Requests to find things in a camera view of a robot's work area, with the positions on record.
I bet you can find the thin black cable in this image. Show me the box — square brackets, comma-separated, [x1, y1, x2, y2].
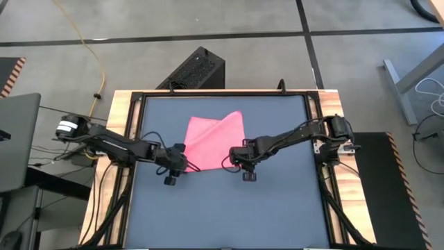
[39, 105, 108, 122]

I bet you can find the black hose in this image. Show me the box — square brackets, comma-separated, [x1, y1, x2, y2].
[410, 0, 440, 24]

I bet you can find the grey metal desk leg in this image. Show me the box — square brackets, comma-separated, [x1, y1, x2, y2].
[383, 43, 444, 126]

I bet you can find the grey cabinet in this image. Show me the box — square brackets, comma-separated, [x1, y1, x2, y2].
[0, 185, 42, 250]

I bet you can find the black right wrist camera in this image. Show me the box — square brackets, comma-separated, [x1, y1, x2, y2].
[241, 169, 258, 183]

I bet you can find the black metal table frame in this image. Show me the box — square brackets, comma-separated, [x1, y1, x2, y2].
[81, 78, 375, 250]

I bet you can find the black floor mat striped edge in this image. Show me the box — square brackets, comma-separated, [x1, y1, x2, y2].
[0, 57, 27, 99]
[350, 131, 433, 250]

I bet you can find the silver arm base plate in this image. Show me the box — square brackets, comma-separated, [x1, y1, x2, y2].
[313, 140, 361, 154]

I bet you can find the black perforated computer tower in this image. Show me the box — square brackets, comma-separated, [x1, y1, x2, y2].
[155, 46, 226, 90]

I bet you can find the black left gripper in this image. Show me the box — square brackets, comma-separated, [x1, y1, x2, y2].
[157, 142, 202, 176]

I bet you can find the yellow cable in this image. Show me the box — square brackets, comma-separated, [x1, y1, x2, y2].
[51, 0, 106, 117]

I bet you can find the pink terry towel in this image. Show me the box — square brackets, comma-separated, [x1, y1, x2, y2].
[182, 110, 246, 174]

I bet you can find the black cable loop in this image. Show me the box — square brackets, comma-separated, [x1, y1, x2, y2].
[411, 114, 444, 175]

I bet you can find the blue-grey table mat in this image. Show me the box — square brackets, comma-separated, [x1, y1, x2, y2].
[124, 95, 330, 249]

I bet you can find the white cable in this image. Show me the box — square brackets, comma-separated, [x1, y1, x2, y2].
[415, 78, 444, 117]

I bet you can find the grey laptop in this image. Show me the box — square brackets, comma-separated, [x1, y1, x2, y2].
[0, 92, 42, 194]

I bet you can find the black computer mouse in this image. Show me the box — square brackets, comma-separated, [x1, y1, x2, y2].
[0, 231, 24, 250]

